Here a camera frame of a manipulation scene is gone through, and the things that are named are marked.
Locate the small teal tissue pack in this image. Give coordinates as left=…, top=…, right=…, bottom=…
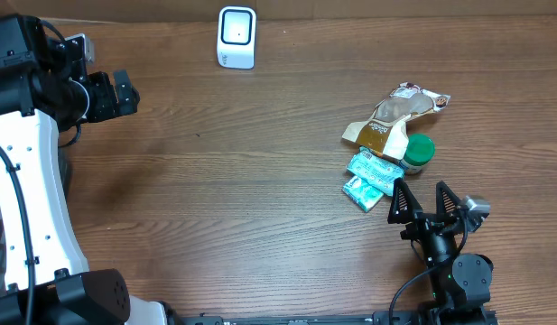
left=342, top=176, right=384, bottom=212

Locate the white barcode scanner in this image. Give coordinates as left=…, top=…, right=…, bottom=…
left=217, top=5, right=257, bottom=70

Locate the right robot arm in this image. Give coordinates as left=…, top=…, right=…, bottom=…
left=386, top=178, right=498, bottom=324

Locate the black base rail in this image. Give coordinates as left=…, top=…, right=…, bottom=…
left=181, top=311, right=498, bottom=325

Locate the brown beige snack pouch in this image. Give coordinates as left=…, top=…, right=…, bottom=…
left=342, top=82, right=450, bottom=160

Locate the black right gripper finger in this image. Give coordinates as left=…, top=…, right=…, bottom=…
left=387, top=178, right=423, bottom=224
left=436, top=181, right=460, bottom=221

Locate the green lid jar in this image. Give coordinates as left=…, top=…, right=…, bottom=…
left=398, top=134, right=435, bottom=174

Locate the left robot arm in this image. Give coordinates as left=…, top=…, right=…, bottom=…
left=0, top=14, right=179, bottom=324

